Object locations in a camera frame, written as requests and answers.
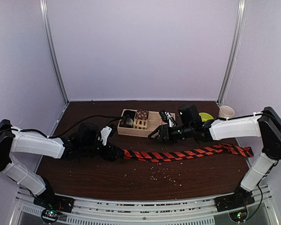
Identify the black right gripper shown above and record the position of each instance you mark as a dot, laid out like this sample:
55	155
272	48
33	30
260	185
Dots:
164	129

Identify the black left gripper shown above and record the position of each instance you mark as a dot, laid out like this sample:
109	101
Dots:
112	157

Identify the wooden compartment box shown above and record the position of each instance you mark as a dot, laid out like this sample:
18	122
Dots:
154	120

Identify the red navy striped tie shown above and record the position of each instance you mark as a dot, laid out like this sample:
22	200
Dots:
157	157

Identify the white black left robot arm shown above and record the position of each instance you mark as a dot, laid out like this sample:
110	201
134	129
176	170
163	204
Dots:
87	142

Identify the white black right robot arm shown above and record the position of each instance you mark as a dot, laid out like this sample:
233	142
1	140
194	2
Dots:
265	124

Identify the beige patterned rolled tie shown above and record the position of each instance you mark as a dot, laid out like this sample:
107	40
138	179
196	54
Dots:
140	124

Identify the brown floral rolled tie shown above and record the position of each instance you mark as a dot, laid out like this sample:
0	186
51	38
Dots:
141	115

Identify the dark patterned rolled tie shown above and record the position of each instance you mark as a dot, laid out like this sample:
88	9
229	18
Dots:
126	123

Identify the black rolled tie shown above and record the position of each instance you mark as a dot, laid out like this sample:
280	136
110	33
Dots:
129	113

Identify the green bowl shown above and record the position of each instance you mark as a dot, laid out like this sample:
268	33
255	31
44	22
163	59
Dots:
205	116

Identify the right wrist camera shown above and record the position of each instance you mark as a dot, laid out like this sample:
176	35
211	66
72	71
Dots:
167	118

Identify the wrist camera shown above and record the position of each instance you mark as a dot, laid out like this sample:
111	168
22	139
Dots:
167	118
105	133

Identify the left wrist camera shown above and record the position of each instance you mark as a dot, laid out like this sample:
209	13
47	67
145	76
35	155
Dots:
105	133

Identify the aluminium front rail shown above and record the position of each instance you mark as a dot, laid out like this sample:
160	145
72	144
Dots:
195	211

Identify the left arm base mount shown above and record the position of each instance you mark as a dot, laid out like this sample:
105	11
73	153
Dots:
54	205

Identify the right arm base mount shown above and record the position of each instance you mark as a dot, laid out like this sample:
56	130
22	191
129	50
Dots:
237	204

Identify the right aluminium frame post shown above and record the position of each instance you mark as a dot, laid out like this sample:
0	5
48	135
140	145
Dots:
236	41

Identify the aluminium frame post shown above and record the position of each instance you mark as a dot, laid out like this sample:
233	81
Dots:
53	56
236	41

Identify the left aluminium frame post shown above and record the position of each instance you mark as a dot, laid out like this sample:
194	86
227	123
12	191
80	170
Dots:
53	56

